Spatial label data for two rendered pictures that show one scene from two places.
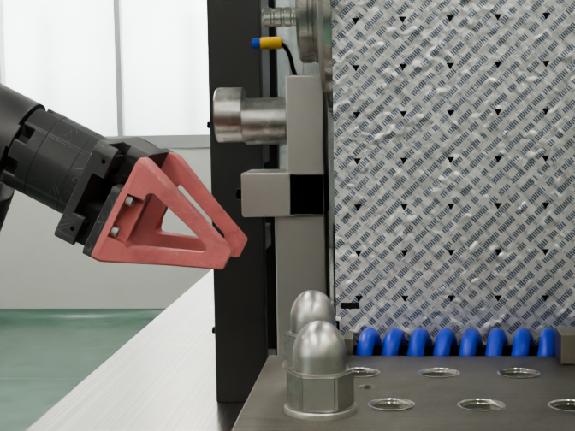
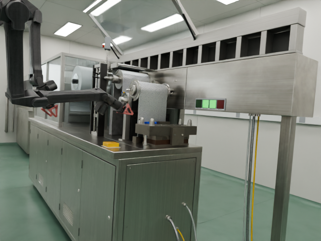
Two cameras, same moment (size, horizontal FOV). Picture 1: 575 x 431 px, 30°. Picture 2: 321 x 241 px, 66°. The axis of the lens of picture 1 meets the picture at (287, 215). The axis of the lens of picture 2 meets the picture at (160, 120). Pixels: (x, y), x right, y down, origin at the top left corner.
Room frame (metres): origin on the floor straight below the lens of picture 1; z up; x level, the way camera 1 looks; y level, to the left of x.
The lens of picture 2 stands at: (-0.61, 0.97, 1.14)
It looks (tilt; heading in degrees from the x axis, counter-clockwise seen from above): 3 degrees down; 317
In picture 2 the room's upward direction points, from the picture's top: 4 degrees clockwise
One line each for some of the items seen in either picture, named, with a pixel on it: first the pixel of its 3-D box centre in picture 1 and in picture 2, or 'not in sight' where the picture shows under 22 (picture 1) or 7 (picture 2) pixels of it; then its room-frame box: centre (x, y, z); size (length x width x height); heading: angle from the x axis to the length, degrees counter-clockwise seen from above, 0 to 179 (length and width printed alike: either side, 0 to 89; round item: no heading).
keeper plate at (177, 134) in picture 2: not in sight; (177, 136); (0.46, -0.18, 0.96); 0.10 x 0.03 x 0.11; 85
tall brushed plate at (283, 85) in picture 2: not in sight; (139, 91); (1.35, -0.54, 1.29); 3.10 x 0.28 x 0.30; 175
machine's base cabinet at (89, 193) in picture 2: not in sight; (86, 173); (1.68, -0.17, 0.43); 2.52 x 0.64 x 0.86; 175
